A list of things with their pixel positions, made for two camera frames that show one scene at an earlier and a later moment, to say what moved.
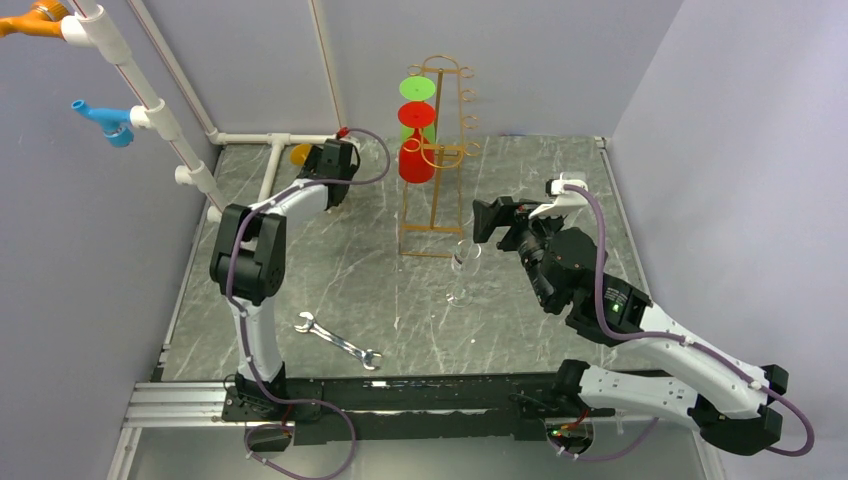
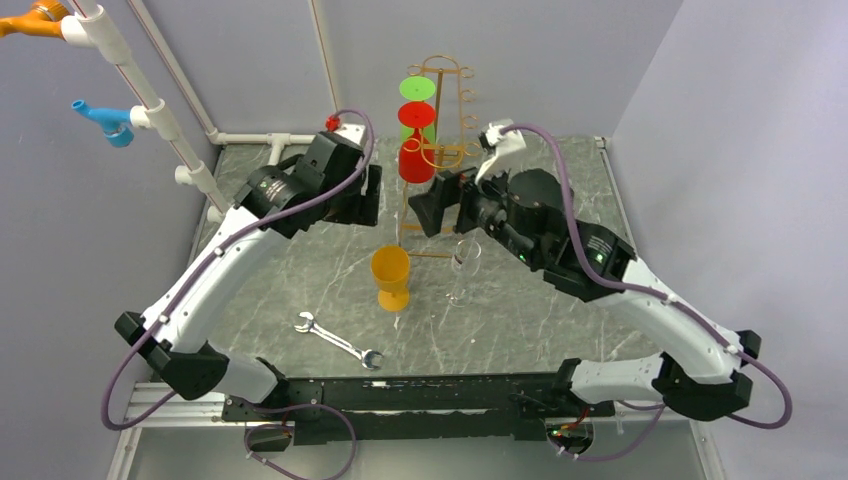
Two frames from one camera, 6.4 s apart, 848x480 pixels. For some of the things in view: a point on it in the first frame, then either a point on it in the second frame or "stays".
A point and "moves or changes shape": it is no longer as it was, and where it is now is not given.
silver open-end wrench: [310, 325] stays
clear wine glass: [465, 262] stays
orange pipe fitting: [44, 18] stays
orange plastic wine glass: [299, 153] moves or changes shape
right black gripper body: [530, 236] to [483, 204]
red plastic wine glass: [416, 155] stays
